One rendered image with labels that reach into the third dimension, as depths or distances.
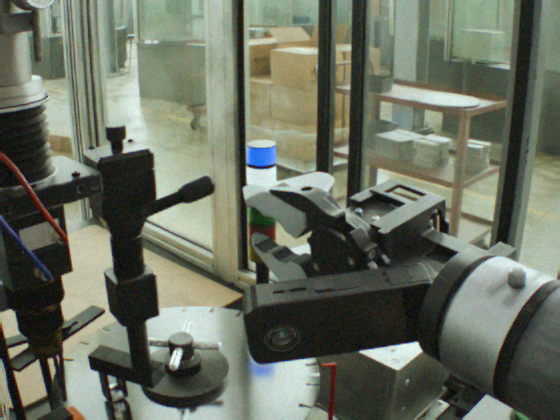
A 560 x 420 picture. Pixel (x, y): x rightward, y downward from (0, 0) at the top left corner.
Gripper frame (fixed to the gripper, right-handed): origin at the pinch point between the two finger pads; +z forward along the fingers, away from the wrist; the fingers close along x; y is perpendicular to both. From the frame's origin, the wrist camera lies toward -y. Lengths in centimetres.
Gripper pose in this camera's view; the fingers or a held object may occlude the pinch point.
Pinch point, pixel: (251, 221)
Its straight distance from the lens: 47.9
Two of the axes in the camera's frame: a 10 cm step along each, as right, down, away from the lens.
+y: 7.9, -3.7, 4.9
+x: -1.3, -8.8, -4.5
